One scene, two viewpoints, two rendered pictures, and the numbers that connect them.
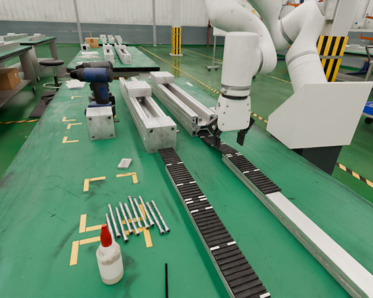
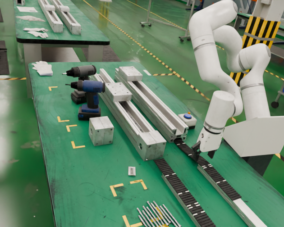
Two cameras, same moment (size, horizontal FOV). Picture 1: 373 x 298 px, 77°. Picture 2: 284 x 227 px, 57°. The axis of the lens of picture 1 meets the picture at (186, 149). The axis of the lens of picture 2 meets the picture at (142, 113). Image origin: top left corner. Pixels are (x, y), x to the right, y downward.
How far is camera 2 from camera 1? 0.55 m
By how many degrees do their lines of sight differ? 9
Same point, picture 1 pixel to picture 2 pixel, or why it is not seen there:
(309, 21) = (260, 61)
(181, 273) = not seen: outside the picture
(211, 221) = (207, 221)
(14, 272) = not seen: outside the picture
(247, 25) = (225, 83)
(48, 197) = (93, 202)
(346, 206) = (277, 207)
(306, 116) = (254, 137)
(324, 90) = (267, 121)
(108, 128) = (109, 136)
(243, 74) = (222, 120)
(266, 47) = (237, 102)
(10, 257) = not seen: outside the picture
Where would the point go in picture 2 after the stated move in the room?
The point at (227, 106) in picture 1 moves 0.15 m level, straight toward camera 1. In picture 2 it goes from (208, 137) to (214, 161)
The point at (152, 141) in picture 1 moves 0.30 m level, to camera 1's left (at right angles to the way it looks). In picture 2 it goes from (148, 152) to (80, 148)
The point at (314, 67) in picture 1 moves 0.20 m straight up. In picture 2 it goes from (260, 97) to (276, 60)
